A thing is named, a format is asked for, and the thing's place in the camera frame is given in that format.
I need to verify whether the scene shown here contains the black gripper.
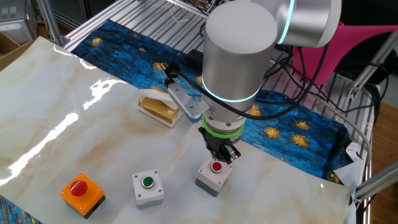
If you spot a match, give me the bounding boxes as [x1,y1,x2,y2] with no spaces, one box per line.
[198,126,243,166]

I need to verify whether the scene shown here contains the white box red button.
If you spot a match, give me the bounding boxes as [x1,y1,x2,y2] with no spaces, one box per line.
[195,157,233,198]

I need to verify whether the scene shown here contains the white box green button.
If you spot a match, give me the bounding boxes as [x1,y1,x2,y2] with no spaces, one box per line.
[132,169,165,210]

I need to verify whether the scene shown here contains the orange box red mushroom button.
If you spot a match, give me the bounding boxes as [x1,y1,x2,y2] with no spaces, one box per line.
[59,172,106,220]

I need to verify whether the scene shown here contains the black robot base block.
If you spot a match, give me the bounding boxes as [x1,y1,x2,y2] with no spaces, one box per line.
[185,49,206,73]

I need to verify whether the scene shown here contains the white tissue sheet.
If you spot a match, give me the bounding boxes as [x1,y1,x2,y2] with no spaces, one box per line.
[140,88,180,110]

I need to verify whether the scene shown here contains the gold tissue box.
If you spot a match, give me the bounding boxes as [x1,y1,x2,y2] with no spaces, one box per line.
[137,85,184,128]

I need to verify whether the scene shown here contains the white cloth label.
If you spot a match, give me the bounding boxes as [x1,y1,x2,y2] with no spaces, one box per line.
[345,142,364,162]

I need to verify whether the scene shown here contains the glossy marble pattern sheet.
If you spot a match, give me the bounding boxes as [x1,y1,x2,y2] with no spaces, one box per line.
[0,36,354,224]

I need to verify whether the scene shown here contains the blue starry painting cloth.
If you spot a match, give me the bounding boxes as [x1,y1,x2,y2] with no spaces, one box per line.
[0,19,355,224]

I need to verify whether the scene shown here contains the pink plastic watering can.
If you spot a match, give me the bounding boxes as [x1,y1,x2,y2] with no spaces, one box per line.
[292,21,398,85]

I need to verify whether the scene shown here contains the open cardboard box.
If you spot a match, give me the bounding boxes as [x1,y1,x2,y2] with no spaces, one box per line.
[0,32,34,72]

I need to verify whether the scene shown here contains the grey metal cabinet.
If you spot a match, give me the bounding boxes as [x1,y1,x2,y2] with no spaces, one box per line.
[0,0,39,45]

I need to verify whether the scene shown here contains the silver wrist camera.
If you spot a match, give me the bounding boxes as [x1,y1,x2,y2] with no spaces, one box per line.
[167,81,213,123]

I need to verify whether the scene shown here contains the black camera cable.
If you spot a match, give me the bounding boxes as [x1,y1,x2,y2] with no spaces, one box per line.
[163,43,330,121]

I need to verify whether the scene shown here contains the black power cable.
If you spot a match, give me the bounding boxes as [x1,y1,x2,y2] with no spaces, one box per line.
[254,46,390,113]

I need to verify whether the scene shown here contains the grey cable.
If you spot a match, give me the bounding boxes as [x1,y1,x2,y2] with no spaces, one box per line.
[306,91,373,163]

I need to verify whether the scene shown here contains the aluminium frame post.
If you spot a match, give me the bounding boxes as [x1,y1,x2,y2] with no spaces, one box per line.
[32,0,66,47]
[353,161,398,202]
[347,30,398,100]

